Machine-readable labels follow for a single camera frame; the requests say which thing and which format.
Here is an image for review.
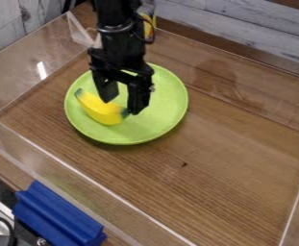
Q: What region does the clear acrylic enclosure wall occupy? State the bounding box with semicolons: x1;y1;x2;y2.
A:
0;6;299;246

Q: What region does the yellow labelled tin can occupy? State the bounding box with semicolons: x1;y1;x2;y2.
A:
137;0;156;42

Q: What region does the yellow toy banana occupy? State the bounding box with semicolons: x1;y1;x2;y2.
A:
74;88;129;126

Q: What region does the blue plastic clamp block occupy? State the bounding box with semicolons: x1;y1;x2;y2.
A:
13;181;107;246

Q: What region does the green round plate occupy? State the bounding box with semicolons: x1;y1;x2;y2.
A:
64;63;188;145

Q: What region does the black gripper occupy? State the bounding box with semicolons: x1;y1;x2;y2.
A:
87;27;153;115

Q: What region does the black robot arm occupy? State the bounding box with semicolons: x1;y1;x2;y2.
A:
87;0;153;114

